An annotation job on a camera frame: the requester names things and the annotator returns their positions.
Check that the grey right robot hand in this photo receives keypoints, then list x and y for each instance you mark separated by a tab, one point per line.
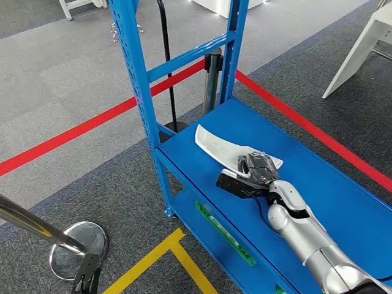
243	164

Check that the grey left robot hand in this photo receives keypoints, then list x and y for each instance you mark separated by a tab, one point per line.
85	289

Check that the white curved plastic part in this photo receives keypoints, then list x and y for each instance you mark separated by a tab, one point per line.
220	148

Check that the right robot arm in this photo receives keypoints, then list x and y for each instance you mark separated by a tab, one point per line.
300	235

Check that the blue metal shelf rack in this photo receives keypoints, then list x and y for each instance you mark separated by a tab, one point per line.
321	162

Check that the chrome stanchion with round base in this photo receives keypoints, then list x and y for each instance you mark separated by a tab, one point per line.
91	239

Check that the red barrier belt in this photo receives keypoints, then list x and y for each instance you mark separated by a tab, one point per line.
306	126
76	132

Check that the black pole stand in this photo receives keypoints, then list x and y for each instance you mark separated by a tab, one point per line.
179	126

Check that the yellow floor tape outline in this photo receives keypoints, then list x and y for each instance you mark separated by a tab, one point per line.
174	243

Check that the white desk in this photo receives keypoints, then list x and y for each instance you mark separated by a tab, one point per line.
352	57

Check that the chrome chair base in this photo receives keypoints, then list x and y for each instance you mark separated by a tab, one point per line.
115	34

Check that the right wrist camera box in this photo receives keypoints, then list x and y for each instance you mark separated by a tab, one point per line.
233	187

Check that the chrome stanchion post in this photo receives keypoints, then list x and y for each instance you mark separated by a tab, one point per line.
211	89

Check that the white furniture frame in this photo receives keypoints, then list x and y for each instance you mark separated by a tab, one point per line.
66	10

